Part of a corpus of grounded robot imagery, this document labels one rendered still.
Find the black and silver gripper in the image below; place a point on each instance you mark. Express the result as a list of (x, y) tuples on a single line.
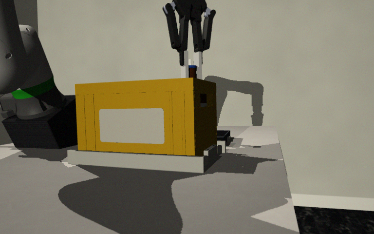
[(189, 10)]

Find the grey flat rail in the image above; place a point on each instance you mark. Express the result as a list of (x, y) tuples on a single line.
[(162, 162)]

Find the yellow wooden crate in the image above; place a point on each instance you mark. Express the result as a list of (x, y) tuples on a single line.
[(159, 116)]

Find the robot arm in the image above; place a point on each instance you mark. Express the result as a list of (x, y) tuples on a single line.
[(26, 79)]

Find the brown glass bottle with white label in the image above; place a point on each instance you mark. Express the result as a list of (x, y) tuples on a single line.
[(192, 74)]

